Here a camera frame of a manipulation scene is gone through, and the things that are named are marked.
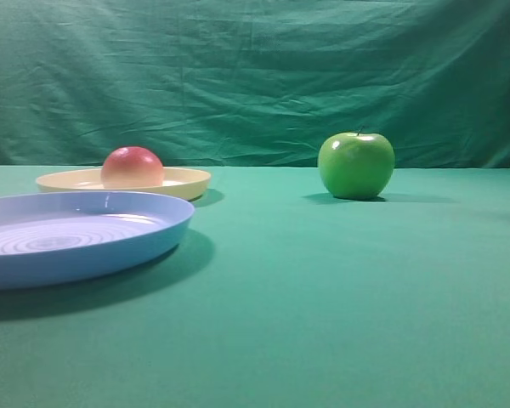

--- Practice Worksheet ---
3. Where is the round yellow-red bread bun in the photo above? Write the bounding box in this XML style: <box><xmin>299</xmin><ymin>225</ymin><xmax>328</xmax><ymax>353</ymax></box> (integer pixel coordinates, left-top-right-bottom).
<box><xmin>100</xmin><ymin>146</ymin><xmax>165</xmax><ymax>189</ymax></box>

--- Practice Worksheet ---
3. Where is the yellow plastic plate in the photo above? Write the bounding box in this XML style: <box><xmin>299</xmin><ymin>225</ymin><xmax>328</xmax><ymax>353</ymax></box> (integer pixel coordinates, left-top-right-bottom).
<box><xmin>36</xmin><ymin>167</ymin><xmax>212</xmax><ymax>201</ymax></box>

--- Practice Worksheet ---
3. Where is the blue plastic plate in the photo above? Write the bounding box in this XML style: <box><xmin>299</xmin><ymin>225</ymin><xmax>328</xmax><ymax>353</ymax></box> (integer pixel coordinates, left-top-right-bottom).
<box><xmin>0</xmin><ymin>191</ymin><xmax>195</xmax><ymax>290</ymax></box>

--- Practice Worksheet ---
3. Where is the green tablecloth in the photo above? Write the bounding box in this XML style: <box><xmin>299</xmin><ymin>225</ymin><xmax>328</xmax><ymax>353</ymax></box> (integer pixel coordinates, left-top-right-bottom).
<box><xmin>0</xmin><ymin>167</ymin><xmax>510</xmax><ymax>407</ymax></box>

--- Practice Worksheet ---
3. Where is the green apple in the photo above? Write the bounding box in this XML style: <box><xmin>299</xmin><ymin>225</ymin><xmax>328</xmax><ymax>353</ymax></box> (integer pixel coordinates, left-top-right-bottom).
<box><xmin>317</xmin><ymin>131</ymin><xmax>395</xmax><ymax>200</ymax></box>

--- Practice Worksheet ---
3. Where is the green backdrop cloth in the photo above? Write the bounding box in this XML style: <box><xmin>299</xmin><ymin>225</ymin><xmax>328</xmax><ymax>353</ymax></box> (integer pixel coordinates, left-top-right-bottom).
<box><xmin>0</xmin><ymin>1</ymin><xmax>510</xmax><ymax>167</ymax></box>

